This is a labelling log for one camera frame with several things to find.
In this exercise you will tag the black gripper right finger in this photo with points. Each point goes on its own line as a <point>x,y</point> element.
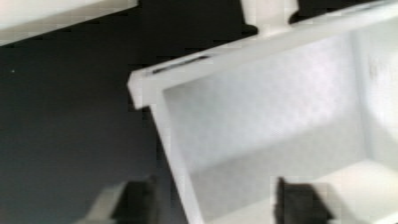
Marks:
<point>298,208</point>

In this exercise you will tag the white drawer with knob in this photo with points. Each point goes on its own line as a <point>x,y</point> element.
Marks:
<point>275,113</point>

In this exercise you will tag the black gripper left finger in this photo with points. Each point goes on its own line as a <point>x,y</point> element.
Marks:
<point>126,204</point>

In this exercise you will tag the white left rail block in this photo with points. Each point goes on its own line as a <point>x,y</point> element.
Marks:
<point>36,16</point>

